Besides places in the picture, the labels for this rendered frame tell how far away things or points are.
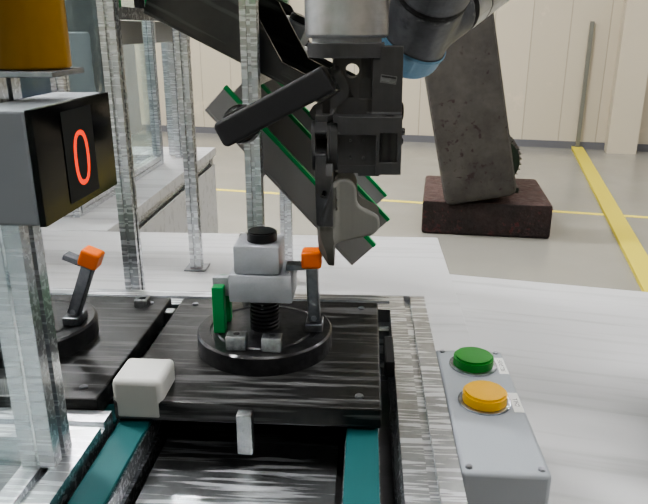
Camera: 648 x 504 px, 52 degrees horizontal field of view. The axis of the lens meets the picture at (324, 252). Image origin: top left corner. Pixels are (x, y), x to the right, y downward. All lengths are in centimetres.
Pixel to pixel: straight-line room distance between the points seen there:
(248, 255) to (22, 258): 23
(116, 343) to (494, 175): 374
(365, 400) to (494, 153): 375
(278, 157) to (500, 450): 47
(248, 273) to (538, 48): 748
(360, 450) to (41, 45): 39
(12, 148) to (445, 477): 38
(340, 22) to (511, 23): 746
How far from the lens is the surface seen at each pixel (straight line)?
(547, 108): 809
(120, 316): 80
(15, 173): 44
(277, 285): 66
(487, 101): 425
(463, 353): 70
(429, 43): 71
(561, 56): 806
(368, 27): 59
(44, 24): 47
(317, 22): 60
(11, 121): 43
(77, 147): 48
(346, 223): 63
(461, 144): 428
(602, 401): 89
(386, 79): 61
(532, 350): 98
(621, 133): 797
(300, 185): 87
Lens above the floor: 128
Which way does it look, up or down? 19 degrees down
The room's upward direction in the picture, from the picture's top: straight up
